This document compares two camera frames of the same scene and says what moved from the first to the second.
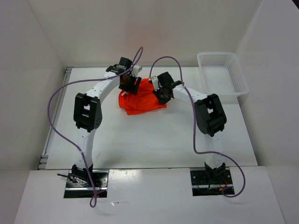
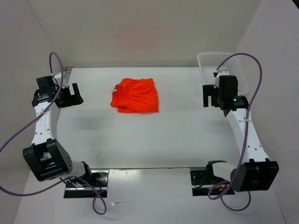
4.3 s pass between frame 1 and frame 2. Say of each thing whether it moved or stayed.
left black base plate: stayed
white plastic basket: stayed
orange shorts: moved
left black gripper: moved
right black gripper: moved
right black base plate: stayed
